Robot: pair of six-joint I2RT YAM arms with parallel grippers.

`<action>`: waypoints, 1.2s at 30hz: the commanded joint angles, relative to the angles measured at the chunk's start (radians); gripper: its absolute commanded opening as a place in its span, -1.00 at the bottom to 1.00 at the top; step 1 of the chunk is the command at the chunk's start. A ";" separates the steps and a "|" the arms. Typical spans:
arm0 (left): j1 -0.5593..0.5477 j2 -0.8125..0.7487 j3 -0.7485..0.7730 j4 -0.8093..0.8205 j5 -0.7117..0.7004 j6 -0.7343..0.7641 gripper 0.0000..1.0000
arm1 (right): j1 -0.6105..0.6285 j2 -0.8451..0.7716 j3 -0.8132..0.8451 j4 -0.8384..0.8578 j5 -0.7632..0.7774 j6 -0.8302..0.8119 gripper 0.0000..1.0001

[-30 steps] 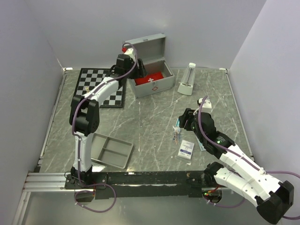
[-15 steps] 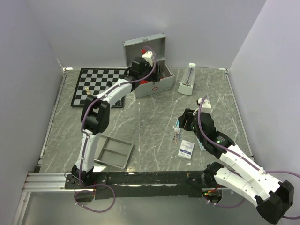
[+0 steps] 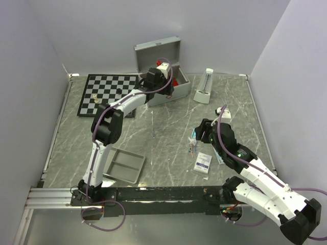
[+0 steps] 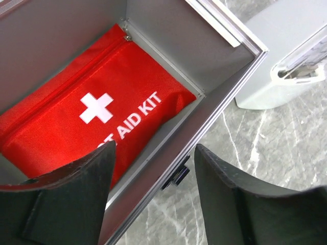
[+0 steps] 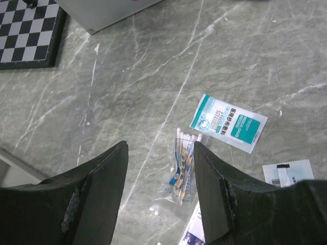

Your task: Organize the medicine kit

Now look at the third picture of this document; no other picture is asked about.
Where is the white gauze pad packet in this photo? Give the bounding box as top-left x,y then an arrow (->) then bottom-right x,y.
193,152 -> 212,174

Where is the cream chess piece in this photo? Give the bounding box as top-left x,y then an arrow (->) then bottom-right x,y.
93,94 -> 99,104

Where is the grey metal first-aid case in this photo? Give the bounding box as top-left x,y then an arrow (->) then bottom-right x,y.
134,36 -> 191,107

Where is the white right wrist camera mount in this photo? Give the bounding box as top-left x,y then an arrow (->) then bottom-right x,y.
216,107 -> 231,123

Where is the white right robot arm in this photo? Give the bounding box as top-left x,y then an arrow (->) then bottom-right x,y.
195,118 -> 322,244

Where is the clear bag of swabs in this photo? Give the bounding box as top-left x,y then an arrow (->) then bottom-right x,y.
189,137 -> 197,158

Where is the blue white bandage packet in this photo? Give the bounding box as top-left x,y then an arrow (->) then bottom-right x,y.
214,149 -> 224,164

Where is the grey divided plastic tray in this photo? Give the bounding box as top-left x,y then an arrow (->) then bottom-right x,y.
103,147 -> 145,184

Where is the black and white chessboard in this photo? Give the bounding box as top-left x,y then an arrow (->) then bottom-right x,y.
77,74 -> 138,117

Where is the red fabric zipper pouch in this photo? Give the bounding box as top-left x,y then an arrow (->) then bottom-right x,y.
172,78 -> 179,87

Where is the teal alcohol wipe packet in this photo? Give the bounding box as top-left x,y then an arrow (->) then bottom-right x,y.
191,129 -> 196,139

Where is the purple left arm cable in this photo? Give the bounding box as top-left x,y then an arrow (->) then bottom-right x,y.
81,57 -> 174,232

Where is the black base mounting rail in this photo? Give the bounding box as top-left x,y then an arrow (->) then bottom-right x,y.
71,186 -> 237,217

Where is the white metronome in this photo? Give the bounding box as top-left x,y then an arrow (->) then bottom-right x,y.
194,68 -> 214,104

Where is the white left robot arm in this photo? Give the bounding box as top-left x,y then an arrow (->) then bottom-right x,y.
78,62 -> 174,205

